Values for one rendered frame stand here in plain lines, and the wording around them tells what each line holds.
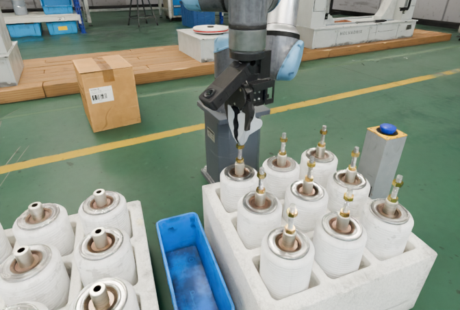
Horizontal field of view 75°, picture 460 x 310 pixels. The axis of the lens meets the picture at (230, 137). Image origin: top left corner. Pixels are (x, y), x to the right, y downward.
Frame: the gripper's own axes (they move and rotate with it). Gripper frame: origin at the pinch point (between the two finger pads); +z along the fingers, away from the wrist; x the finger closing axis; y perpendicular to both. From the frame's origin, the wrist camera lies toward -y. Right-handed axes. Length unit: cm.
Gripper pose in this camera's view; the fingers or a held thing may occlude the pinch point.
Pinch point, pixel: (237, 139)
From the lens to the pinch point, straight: 69.1
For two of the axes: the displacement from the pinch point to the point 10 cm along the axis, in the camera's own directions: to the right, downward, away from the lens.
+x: -5.7, -3.9, 7.3
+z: 0.0, 8.8, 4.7
